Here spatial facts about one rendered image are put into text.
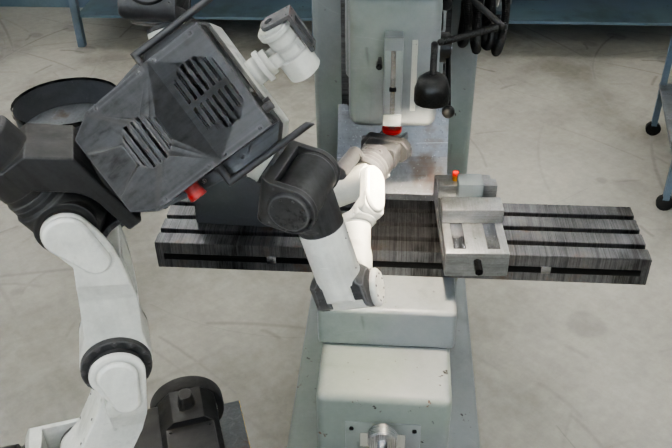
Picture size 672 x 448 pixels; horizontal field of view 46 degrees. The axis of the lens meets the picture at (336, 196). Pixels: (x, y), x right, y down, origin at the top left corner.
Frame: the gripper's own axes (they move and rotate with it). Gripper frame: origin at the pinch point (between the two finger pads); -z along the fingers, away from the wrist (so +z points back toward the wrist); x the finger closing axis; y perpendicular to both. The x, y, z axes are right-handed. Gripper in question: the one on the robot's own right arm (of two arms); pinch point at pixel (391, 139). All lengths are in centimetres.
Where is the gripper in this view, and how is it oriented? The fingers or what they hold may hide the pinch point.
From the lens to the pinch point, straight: 193.0
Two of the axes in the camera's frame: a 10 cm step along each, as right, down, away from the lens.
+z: -3.9, 5.1, -7.7
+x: -9.2, -2.1, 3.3
